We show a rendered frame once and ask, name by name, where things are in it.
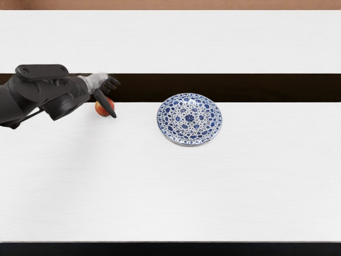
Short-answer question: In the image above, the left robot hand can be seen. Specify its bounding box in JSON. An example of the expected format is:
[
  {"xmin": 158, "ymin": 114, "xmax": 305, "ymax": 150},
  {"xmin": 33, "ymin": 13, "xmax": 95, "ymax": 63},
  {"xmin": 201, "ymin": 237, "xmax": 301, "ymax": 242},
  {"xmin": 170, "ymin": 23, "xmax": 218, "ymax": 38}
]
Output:
[{"xmin": 84, "ymin": 73, "xmax": 121, "ymax": 119}]

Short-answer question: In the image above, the blue white patterned plate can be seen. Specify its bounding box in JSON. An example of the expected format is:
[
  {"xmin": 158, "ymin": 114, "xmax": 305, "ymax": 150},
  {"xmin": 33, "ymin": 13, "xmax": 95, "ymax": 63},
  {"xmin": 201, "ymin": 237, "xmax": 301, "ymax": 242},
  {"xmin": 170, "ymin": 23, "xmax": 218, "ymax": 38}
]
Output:
[{"xmin": 156, "ymin": 92, "xmax": 223, "ymax": 147}]

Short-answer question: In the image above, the red yellow apple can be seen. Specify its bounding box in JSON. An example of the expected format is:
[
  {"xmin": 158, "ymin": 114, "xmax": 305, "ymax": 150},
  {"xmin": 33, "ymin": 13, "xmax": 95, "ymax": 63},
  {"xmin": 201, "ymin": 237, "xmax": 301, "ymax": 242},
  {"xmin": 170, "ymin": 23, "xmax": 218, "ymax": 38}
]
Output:
[{"xmin": 94, "ymin": 96, "xmax": 116, "ymax": 117}]

